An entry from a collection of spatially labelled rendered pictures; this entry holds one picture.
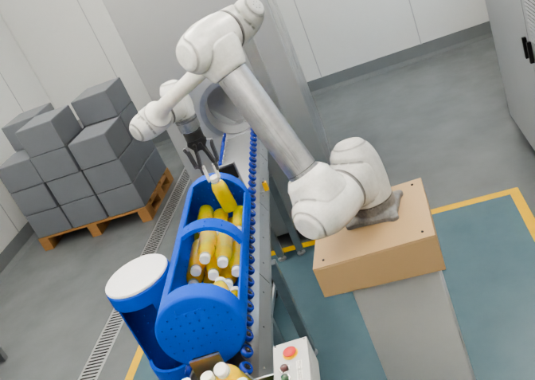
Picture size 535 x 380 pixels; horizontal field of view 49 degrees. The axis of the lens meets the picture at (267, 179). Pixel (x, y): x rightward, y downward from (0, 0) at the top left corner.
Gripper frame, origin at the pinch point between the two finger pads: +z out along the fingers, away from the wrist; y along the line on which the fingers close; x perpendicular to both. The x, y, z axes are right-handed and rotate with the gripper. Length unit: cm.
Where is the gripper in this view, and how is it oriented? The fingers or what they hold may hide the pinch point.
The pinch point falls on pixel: (211, 172)
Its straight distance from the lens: 244.0
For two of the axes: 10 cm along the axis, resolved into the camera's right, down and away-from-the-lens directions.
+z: 3.6, 8.4, 4.1
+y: -9.3, 3.3, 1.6
